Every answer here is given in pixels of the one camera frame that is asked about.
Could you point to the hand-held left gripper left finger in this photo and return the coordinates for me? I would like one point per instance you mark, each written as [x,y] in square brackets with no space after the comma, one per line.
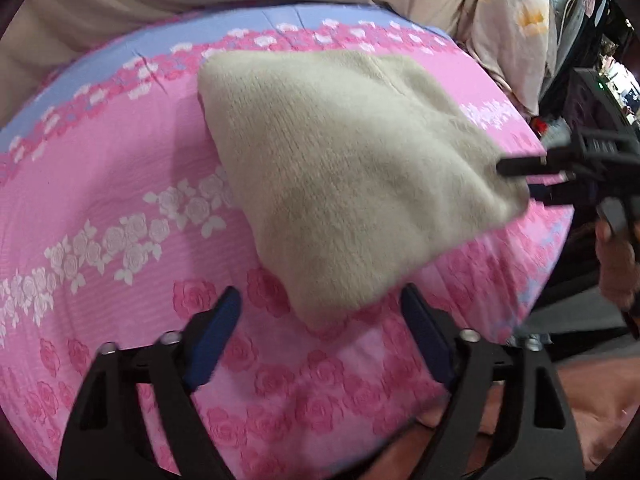
[217,335]

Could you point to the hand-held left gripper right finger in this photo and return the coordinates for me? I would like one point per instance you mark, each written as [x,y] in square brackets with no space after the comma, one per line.
[425,335]

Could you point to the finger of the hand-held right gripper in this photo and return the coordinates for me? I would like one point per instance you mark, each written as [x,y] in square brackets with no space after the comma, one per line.
[560,195]
[530,166]

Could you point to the beige sweater with black hearts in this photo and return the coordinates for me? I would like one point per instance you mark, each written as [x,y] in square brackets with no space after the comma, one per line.
[350,170]

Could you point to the person's right hand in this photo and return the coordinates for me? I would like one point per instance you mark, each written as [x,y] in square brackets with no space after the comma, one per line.
[617,270]

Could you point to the hanging grey garment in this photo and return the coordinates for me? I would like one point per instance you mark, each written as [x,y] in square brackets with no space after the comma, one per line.
[570,35]

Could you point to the white floral fabric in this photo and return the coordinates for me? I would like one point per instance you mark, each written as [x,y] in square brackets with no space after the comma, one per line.
[505,25]

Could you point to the pink floral blanket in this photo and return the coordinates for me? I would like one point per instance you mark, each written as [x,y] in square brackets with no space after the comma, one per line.
[125,170]

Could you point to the salmon pink cloth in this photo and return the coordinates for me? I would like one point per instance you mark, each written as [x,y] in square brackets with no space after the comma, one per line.
[600,410]

